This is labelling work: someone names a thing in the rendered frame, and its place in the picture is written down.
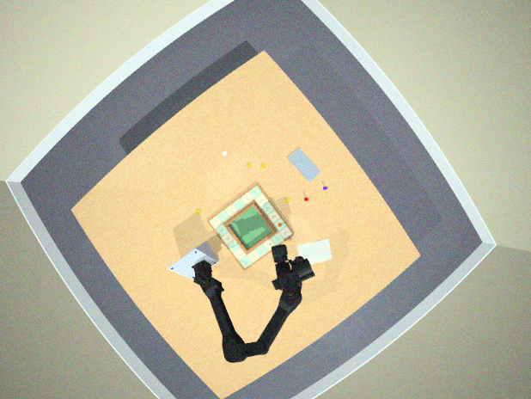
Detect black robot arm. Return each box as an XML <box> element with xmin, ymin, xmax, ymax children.
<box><xmin>192</xmin><ymin>256</ymin><xmax>315</xmax><ymax>363</ymax></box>

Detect cream and green board track with arrow squares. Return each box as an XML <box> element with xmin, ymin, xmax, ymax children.
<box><xmin>210</xmin><ymin>186</ymin><xmax>293</xmax><ymax>268</ymax></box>

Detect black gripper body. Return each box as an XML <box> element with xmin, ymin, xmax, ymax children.
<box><xmin>272</xmin><ymin>243</ymin><xmax>290</xmax><ymax>273</ymax></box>

